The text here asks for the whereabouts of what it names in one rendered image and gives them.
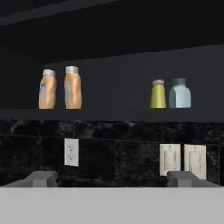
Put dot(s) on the dark open cabinet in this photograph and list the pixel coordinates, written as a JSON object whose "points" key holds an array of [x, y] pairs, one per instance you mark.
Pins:
{"points": [[116, 58]]}

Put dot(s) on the white light switch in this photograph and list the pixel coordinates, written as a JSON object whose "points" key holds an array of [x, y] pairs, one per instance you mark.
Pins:
{"points": [[195, 160], [169, 159]]}

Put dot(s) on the orange condiment bottle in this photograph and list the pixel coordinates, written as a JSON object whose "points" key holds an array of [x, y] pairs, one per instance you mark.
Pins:
{"points": [[47, 91], [73, 89]]}

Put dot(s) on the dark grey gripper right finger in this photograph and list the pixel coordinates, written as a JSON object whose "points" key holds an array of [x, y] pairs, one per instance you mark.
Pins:
{"points": [[182, 179]]}

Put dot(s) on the yellow shaker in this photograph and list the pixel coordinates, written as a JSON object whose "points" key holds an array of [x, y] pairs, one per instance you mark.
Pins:
{"points": [[158, 95]]}

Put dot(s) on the white wall socket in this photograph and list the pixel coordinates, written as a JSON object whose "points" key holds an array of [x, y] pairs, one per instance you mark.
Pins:
{"points": [[71, 152]]}

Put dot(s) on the pale blue shaker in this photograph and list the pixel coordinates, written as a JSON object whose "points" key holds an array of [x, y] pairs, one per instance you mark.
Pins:
{"points": [[180, 95]]}

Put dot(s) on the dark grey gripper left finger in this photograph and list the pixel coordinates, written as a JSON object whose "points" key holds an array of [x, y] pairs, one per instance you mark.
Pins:
{"points": [[40, 179]]}

